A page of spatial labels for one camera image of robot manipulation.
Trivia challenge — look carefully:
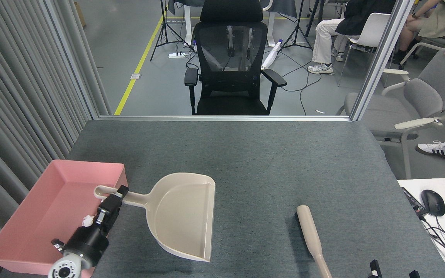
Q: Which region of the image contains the beige hand brush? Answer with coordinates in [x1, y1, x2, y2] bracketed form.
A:
[296, 205, 333, 278]

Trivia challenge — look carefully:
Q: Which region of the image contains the white plastic chair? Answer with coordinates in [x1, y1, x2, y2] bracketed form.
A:
[338, 13, 391, 87]

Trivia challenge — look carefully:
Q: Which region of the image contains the grey padded armchair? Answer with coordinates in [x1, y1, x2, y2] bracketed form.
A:
[336, 48, 445, 180]

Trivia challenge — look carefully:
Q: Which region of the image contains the black computer mouse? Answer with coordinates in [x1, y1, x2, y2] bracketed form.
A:
[421, 189, 445, 217]

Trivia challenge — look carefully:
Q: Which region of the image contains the black tripod stand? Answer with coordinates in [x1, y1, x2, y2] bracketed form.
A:
[282, 0, 320, 61]
[150, 0, 186, 61]

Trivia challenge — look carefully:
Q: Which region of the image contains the seated person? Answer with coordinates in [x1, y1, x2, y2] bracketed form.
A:
[394, 0, 445, 62]

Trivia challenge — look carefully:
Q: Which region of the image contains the black desk cable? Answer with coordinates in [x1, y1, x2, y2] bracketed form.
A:
[420, 214, 445, 256]

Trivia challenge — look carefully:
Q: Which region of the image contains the silver aluminium post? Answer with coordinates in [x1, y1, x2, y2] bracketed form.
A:
[350, 0, 416, 121]

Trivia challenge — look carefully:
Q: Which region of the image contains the white standing desk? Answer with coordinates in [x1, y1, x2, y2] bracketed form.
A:
[168, 0, 298, 47]

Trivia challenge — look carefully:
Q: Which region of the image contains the person in pale trousers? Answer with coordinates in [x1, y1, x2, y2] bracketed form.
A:
[307, 0, 397, 75]

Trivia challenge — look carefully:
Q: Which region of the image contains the black floor cable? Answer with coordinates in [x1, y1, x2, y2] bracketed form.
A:
[277, 23, 347, 115]

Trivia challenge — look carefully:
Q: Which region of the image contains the pink plastic bin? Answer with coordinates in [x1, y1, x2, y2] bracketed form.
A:
[0, 159, 128, 277]

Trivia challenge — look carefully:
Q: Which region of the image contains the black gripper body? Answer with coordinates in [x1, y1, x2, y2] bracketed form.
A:
[65, 226, 109, 266]

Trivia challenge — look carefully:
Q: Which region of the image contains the black mesh office chair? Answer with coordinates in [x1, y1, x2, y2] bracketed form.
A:
[184, 0, 287, 115]

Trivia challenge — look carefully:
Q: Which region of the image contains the small black device box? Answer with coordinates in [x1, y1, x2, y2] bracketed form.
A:
[400, 187, 430, 217]

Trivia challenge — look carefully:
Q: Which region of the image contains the silver table edge rail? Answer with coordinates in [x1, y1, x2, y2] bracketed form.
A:
[99, 115, 352, 122]

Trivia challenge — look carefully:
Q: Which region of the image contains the beige plastic dustpan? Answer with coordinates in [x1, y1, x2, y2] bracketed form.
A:
[94, 173, 216, 263]

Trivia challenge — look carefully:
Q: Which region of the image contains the grey pleated curtain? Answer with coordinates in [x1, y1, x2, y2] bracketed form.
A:
[0, 0, 113, 278]

